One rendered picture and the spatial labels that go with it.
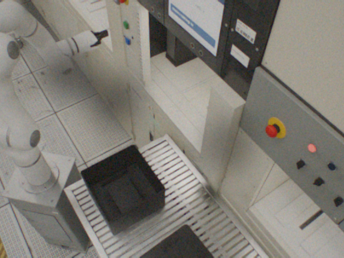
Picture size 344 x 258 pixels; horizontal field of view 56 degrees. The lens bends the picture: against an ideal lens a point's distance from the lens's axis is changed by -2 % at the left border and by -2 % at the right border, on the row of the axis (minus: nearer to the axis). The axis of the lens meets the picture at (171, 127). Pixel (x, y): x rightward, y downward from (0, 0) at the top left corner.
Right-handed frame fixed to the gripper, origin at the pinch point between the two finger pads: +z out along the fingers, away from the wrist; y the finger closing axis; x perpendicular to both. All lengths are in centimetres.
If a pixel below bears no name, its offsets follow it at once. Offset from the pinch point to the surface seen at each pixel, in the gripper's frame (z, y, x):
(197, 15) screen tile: 12, 54, 36
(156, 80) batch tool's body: 21.7, 12.4, -33.0
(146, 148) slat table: -4, 42, -44
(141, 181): -16, 58, -43
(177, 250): -22, 96, -34
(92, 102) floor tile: 6, -70, -120
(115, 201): -32, 60, -43
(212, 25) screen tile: 12, 62, 37
